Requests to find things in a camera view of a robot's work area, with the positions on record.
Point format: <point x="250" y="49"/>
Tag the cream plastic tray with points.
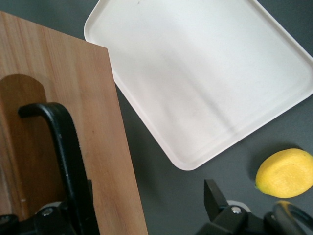
<point x="195" y="73"/>

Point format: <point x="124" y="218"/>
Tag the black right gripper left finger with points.
<point x="36" y="224"/>

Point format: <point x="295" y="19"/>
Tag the yellow lemon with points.
<point x="283" y="173"/>

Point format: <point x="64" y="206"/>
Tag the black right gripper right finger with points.
<point x="220" y="215"/>

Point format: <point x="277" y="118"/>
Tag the wooden cutting board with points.
<point x="97" y="122"/>

